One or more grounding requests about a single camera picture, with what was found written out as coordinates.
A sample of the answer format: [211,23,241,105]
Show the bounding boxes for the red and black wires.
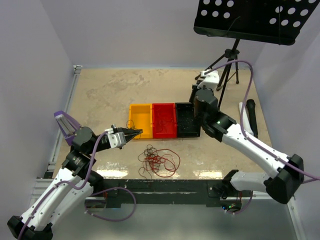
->
[137,144,182,180]

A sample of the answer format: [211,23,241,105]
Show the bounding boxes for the black music stand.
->
[193,0,320,113]

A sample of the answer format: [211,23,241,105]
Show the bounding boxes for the red plastic bin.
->
[152,103,177,139]

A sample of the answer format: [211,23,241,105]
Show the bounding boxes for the black plastic bin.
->
[175,102,201,138]

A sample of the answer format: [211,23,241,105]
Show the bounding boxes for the yellow plastic bin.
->
[127,103,153,140]

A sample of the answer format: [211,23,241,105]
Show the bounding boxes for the aluminium table frame rail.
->
[31,65,83,203]

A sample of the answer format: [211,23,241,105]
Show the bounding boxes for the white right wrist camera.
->
[196,70,220,90]

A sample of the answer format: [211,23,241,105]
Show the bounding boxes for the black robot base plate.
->
[87,179,250,208]

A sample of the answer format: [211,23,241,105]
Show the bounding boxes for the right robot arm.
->
[189,84,304,204]

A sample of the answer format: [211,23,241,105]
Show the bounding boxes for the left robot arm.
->
[7,125,143,240]

